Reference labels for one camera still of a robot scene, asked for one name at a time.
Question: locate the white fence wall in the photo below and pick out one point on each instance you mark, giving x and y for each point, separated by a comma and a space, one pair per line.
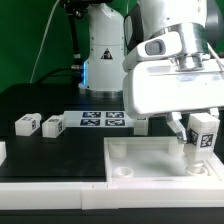
88, 196
3, 153

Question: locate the white square table top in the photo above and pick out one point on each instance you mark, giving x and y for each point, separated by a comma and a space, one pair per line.
144, 159

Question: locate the white left fence wall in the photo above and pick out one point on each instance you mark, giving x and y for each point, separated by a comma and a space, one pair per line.
3, 153

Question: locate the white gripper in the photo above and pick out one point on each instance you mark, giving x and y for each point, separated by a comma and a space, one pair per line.
153, 86

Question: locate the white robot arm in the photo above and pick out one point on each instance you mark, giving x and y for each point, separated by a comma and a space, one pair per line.
148, 19

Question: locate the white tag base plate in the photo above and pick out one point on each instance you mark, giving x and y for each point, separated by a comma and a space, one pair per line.
98, 119

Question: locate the white front fence wall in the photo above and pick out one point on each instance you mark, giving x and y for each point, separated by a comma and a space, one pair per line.
88, 196

